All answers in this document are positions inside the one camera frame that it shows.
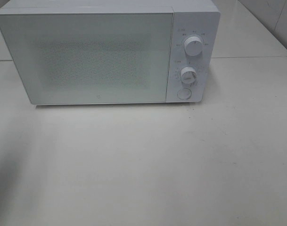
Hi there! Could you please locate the round door release button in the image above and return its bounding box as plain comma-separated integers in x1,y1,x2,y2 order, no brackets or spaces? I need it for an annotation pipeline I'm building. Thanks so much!
177,88,192,100

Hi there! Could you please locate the white timer knob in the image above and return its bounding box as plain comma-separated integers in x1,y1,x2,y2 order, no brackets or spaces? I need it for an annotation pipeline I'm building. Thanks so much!
180,66,197,84

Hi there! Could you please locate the white microwave door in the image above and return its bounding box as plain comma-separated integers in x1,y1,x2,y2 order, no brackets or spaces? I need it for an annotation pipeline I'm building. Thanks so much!
0,13,173,105

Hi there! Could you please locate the white upper power knob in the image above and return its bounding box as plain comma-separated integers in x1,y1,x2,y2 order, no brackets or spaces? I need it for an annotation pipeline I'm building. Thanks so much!
184,35,204,57

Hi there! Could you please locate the white microwave oven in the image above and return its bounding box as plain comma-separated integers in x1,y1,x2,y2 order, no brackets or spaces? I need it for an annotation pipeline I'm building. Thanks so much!
0,0,220,103

